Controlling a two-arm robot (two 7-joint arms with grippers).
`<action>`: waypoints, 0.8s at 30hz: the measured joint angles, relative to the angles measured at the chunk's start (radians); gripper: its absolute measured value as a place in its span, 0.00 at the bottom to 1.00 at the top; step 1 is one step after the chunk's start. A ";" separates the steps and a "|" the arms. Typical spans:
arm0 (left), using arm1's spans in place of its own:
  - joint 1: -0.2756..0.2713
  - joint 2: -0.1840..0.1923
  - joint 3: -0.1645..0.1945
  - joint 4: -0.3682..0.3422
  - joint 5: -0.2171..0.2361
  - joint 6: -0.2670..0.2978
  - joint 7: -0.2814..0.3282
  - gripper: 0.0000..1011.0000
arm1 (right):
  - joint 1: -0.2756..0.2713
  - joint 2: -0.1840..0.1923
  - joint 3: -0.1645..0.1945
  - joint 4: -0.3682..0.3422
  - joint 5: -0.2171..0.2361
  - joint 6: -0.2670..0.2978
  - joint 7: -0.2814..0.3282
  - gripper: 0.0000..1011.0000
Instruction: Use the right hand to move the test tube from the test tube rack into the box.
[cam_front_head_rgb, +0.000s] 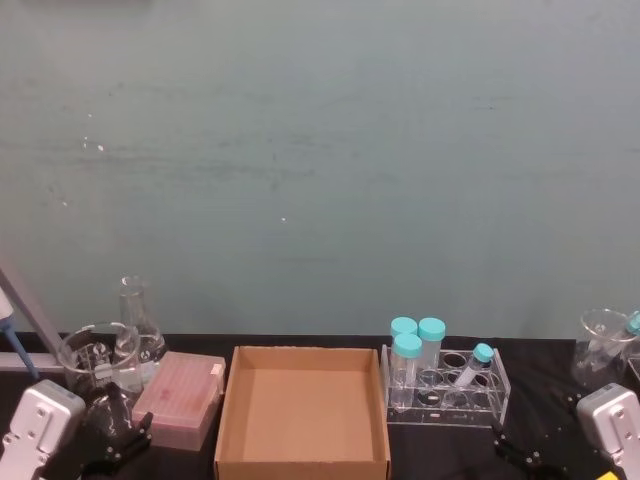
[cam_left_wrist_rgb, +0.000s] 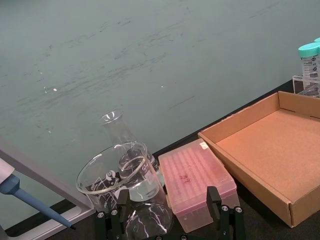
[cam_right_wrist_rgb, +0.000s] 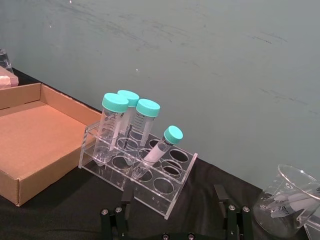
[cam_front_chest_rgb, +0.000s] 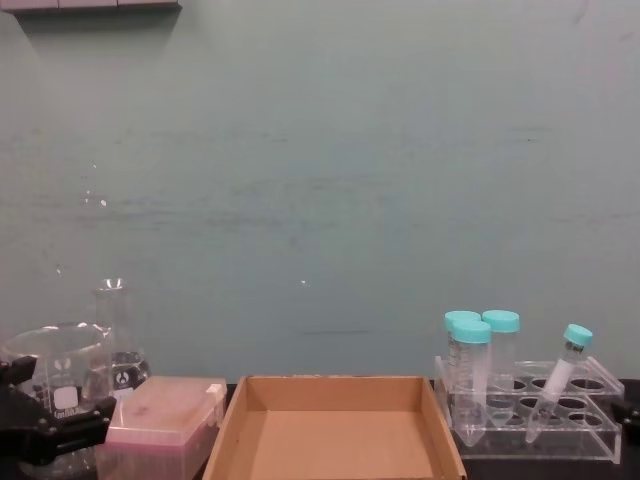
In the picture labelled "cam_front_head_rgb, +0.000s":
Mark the wide clear glass beaker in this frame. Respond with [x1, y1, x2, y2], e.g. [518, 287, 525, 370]
[57, 320, 143, 407]

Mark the black table cloth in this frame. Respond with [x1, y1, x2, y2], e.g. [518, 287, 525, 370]
[0, 331, 640, 480]

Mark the clear jar with teal cap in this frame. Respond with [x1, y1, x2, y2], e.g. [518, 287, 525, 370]
[392, 332, 424, 392]
[389, 315, 419, 337]
[417, 316, 447, 374]

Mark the clear acrylic tube rack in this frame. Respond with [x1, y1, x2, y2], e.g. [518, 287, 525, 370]
[380, 343, 513, 428]

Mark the clear glass flask with funnel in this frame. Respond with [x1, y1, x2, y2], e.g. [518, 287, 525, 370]
[571, 308, 633, 390]

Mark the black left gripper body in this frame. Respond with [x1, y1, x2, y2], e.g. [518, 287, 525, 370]
[79, 433, 126, 480]

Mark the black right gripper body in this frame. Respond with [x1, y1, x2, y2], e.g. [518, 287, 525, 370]
[517, 447, 601, 480]

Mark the white and blue pipette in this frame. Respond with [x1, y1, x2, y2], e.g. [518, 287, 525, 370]
[0, 283, 41, 381]

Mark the shallow brown cardboard tray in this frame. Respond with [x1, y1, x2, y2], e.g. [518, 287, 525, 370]
[214, 344, 393, 480]

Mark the grey metal stand frame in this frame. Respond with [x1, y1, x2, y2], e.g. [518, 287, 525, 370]
[0, 264, 65, 374]

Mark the pink pipette tip box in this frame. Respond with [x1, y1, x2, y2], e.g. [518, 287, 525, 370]
[131, 350, 227, 450]

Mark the clear glass conical flask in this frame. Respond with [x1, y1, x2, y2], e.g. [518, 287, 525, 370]
[113, 275, 168, 387]

